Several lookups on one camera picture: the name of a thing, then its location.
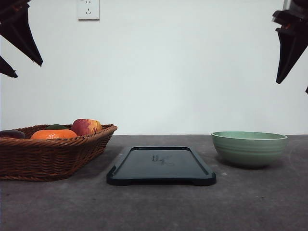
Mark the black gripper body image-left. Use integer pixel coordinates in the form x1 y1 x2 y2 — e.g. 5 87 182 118
0 0 31 23

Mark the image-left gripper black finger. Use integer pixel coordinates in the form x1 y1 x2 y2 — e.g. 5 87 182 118
0 56 18 78
0 10 43 66

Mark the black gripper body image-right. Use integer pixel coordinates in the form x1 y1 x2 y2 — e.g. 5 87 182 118
271 0 308 40

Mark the green ceramic bowl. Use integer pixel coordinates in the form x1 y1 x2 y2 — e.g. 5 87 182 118
211 131 288 166

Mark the brown wicker basket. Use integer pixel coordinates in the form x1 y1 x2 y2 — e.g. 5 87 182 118
0 124 117 181

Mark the dark purple fruit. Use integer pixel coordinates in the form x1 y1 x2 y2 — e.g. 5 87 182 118
0 129 26 139

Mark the dark green avocado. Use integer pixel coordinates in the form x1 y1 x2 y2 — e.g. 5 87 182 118
46 124 68 129

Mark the orange tangerine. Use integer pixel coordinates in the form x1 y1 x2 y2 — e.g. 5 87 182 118
31 129 78 139

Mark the red yellow apple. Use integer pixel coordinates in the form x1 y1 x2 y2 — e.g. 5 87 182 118
71 119 102 136

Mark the dark rectangular tray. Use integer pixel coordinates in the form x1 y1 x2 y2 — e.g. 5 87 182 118
106 146 217 186

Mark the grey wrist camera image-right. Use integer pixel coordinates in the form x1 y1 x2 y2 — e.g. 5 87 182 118
279 0 291 11

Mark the white wall socket left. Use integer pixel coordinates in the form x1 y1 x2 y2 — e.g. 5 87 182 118
77 0 100 23

